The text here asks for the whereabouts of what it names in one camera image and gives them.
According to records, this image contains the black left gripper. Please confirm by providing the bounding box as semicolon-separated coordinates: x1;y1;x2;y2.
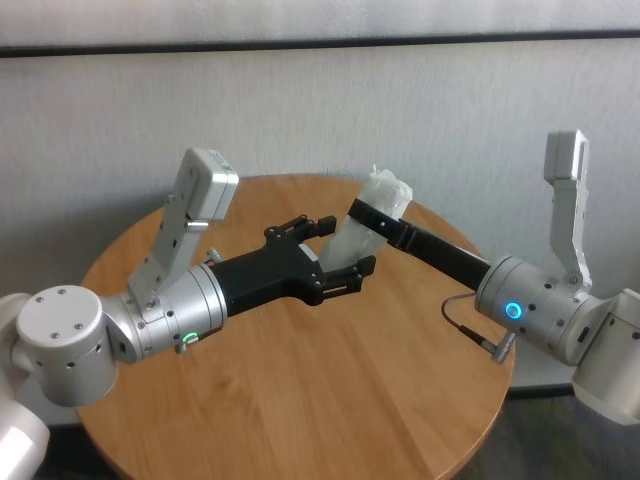
208;214;378;320

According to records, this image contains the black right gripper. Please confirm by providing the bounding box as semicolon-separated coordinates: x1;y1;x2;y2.
347;196;495;293

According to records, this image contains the white sandbag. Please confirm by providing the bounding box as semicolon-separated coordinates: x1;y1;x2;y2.
319;168;414;267

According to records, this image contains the black skirting board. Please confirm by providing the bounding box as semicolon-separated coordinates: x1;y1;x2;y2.
507;383;576;400

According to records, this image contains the right arm cable with connector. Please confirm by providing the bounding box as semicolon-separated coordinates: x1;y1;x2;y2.
440;294;517;367

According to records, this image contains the black wall trim strip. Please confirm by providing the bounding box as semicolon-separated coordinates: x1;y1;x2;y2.
0;29;640;60

